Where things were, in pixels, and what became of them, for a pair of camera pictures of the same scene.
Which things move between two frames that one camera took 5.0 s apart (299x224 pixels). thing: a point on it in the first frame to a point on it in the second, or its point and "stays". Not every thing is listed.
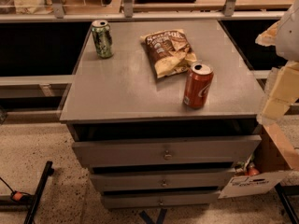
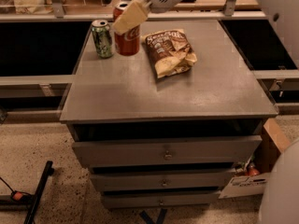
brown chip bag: x=170 y=51 stays
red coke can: x=198 y=84 to x=127 y=44
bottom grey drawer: x=160 y=200 stays
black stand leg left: x=49 y=172 stays
